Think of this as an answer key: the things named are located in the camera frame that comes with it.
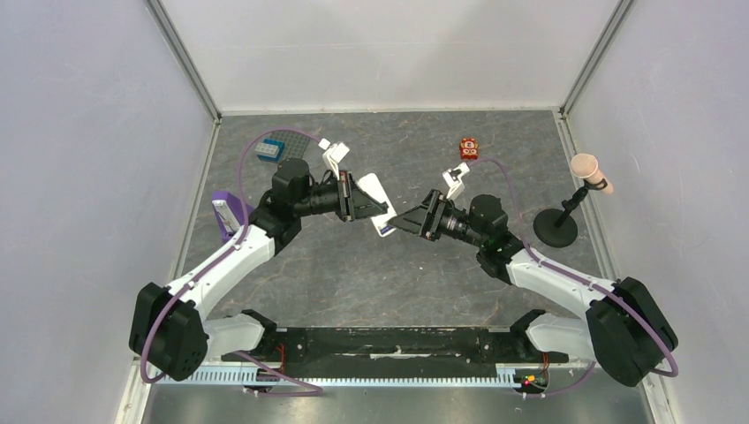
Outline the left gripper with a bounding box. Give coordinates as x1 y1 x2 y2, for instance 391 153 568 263
294 170 387 223

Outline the white remote control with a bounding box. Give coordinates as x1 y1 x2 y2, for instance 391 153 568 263
358 172 397 238

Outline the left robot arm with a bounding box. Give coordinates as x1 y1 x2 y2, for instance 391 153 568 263
129 158 391 383

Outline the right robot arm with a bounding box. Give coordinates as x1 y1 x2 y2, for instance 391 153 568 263
389 190 678 387

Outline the grey lego baseplate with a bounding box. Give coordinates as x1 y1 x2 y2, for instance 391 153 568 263
264 130 314 163

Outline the red toy block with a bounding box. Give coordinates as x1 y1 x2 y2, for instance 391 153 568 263
459 138 479 161

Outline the blue lego brick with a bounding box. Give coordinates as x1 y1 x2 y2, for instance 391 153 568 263
254 138 285 163

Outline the purple stand with white device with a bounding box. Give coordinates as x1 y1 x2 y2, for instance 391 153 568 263
211 191 246 244

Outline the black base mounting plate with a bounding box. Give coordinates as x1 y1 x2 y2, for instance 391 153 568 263
247 309 569 379

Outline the pink microphone on black stand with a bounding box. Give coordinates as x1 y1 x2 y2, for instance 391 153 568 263
533 154 614 248

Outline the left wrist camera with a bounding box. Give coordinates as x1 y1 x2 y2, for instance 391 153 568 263
318 138 350 179

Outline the white slotted cable duct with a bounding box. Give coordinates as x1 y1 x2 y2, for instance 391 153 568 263
158 363 522 389

